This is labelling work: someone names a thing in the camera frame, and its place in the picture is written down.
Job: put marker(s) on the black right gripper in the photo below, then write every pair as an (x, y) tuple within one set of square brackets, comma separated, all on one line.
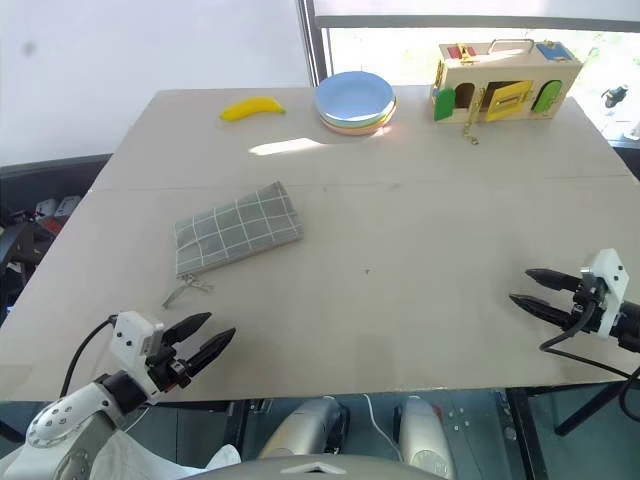
[(586, 310)]

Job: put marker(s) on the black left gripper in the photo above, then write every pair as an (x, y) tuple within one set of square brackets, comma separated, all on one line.
[(167, 372)]

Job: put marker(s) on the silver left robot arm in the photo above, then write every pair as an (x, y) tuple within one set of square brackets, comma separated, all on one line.
[(60, 422)]

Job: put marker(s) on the grey checked cloth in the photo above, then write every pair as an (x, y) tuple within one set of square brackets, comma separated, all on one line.
[(240, 230)]

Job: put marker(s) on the silver rounded robot leg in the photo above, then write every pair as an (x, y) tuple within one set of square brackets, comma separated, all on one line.
[(305, 425), (425, 435)]

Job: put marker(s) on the white cloth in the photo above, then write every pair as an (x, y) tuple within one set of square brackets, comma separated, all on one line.
[(130, 457)]

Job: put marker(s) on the silver robot torso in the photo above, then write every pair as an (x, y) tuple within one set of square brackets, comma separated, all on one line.
[(310, 469)]

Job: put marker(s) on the small black outdoor object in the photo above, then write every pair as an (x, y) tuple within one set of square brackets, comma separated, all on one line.
[(615, 95)]

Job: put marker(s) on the wooden lock box toy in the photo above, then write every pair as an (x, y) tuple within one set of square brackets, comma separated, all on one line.
[(505, 75)]

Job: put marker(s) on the yellow toy banana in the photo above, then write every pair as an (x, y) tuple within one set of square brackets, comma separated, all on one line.
[(250, 107)]

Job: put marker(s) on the yellow plate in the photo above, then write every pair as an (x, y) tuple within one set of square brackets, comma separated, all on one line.
[(385, 120)]

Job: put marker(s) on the green plate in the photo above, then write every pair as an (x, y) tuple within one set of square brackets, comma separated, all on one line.
[(387, 116)]

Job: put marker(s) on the pink plate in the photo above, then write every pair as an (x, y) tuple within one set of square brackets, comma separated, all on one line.
[(357, 131)]

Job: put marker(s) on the blue plate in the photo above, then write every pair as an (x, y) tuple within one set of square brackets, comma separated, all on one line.
[(352, 95)]

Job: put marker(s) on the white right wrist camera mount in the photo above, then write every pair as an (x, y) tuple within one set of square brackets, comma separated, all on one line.
[(611, 280)]

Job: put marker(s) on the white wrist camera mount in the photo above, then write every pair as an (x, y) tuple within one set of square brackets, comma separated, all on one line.
[(611, 280), (129, 334)]

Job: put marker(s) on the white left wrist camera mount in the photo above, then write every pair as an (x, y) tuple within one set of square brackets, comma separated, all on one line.
[(129, 334)]

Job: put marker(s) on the black table frame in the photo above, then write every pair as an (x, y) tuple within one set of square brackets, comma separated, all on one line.
[(525, 435)]

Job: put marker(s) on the dark window frame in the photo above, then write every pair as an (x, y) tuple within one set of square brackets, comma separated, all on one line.
[(312, 45)]

